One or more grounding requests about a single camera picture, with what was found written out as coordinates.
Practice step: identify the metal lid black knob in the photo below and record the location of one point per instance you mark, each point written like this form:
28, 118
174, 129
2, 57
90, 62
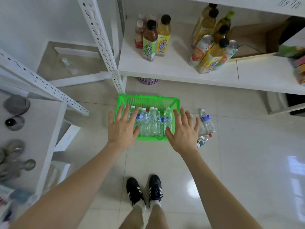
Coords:
14, 123

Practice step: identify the green cap drink bottle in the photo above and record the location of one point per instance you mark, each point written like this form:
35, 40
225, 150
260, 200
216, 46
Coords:
224, 21

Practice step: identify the white rack with perforated beam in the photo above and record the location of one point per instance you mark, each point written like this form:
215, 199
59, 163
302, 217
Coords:
47, 86

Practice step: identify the grey metal bowl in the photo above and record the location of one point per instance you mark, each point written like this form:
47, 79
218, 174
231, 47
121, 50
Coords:
16, 104

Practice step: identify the black left sneaker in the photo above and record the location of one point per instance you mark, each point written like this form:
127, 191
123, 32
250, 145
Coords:
134, 191

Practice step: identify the green white drink can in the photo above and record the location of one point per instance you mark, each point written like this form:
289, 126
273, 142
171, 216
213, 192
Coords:
230, 52

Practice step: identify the red juice bottle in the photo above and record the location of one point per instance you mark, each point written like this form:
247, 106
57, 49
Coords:
139, 35

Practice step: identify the cluster of clear water bottles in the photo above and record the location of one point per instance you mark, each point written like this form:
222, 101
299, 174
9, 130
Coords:
152, 123

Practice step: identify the brown cardboard box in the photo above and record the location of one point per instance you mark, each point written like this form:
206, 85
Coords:
257, 38

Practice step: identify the person's right hand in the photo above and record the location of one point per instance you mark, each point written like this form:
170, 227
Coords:
184, 138

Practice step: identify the yellow tea bottle black cap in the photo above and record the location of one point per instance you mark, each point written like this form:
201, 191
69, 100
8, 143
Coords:
163, 38

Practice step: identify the person's left little finger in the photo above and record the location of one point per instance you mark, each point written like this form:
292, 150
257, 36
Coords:
111, 119

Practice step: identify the green snack package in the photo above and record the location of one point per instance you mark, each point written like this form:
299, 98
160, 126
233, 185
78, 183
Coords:
292, 51

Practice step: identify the person's leg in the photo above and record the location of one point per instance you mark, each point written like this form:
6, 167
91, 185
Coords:
133, 219
156, 218

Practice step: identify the person's right leg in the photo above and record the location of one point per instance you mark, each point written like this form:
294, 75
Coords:
156, 218

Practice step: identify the person's right little finger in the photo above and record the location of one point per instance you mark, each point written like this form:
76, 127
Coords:
197, 126

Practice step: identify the red cap water bottle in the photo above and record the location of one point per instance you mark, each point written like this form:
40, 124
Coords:
203, 140

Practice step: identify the tall yellow drink bottle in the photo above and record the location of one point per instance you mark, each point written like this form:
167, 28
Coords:
203, 23

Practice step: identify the brown tea bottle green label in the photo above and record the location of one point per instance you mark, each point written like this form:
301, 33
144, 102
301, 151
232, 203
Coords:
150, 42

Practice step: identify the person's left thumb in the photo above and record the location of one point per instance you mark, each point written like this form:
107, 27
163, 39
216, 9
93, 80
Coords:
137, 132

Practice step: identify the person's left leg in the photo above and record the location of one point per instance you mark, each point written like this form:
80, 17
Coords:
133, 219

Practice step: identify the person's left forearm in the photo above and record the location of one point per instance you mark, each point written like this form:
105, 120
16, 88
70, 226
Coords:
71, 188

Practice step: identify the person's right middle finger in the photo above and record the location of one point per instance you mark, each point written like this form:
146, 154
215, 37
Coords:
185, 116

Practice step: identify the dark brown drink bottle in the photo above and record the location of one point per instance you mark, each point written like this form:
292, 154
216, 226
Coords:
220, 33

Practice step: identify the green plastic shopping basket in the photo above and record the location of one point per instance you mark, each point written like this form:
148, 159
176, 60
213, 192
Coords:
147, 100

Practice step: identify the low white shelf rack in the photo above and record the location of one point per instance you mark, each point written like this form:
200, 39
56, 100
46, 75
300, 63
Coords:
78, 79

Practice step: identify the pile of metal ladles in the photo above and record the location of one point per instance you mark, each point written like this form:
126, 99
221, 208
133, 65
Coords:
14, 155

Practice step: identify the blue label water bottle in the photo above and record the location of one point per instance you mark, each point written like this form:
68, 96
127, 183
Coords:
207, 121

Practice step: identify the black right sneaker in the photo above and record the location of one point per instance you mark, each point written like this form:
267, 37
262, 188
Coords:
155, 188

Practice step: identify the orange white drink can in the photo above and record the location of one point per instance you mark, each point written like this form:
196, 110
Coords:
201, 51

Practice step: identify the person's left middle finger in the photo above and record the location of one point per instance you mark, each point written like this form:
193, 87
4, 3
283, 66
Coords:
128, 118

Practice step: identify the person's right forearm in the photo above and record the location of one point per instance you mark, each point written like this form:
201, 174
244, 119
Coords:
214, 188

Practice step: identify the purple plastic basket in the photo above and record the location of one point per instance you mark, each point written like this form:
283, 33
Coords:
148, 81

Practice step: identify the yellow label tea bottle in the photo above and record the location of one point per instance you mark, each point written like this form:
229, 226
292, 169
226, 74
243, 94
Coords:
213, 59

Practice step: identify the person's left hand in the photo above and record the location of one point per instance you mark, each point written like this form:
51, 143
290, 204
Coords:
121, 133

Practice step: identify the black sneaker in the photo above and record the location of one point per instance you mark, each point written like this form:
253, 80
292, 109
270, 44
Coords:
134, 191
155, 188

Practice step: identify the person's right thumb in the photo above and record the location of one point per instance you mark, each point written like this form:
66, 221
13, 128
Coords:
170, 135

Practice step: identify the small clear glass bottle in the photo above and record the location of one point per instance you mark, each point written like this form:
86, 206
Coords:
69, 66

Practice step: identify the tall white metal shelf rack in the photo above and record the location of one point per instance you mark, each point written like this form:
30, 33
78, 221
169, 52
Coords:
181, 69

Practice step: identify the colourful snack boxes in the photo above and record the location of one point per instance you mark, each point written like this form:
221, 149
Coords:
300, 71

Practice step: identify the blurred paper packets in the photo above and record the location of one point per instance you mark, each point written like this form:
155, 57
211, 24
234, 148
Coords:
14, 200

